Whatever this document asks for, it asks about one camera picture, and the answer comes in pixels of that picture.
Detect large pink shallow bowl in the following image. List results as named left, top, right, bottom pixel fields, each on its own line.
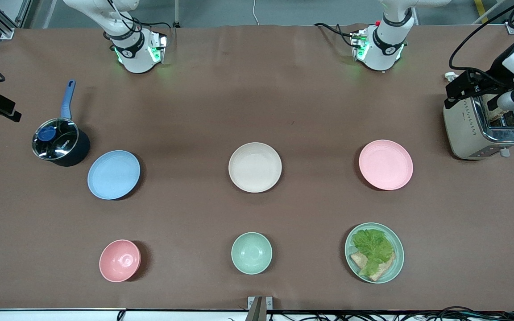
left=358, top=140, right=414, bottom=191

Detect large blue shallow bowl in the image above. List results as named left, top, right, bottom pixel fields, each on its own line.
left=87, top=150, right=141, bottom=201

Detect brown toast in toaster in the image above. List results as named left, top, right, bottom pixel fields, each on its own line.
left=482, top=94, right=508, bottom=123

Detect silver toaster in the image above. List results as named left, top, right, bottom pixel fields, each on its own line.
left=443, top=91, right=514, bottom=160

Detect glass lid with blue knob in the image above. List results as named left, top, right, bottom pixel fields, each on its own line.
left=32, top=118, right=79, bottom=160

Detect green lettuce leaf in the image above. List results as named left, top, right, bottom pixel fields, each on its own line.
left=352, top=229, right=395, bottom=277

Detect green plate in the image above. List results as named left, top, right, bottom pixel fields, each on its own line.
left=345, top=222, right=405, bottom=284

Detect small pink deep bowl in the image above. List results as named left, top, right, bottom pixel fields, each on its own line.
left=99, top=239, right=141, bottom=283

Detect brown bread slice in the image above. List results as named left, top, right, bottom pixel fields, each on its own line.
left=350, top=252, right=395, bottom=282

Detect brown table mat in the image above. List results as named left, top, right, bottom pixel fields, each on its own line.
left=0, top=25, right=514, bottom=311

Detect large beige shallow bowl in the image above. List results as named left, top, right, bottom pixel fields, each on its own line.
left=228, top=142, right=282, bottom=193

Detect small green deep bowl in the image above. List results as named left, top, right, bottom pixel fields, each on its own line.
left=231, top=232, right=273, bottom=275

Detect dark saucepan with blue handle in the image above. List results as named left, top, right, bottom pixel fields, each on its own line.
left=32, top=79, right=91, bottom=167

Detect black arm base cable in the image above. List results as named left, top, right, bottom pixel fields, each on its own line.
left=314, top=22, right=358, bottom=48
left=139, top=21, right=174, bottom=35

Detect tangled black cables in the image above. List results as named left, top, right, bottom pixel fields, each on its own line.
left=270, top=305, right=514, bottom=321

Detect grey metal bracket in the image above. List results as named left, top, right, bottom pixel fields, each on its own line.
left=248, top=296, right=273, bottom=321

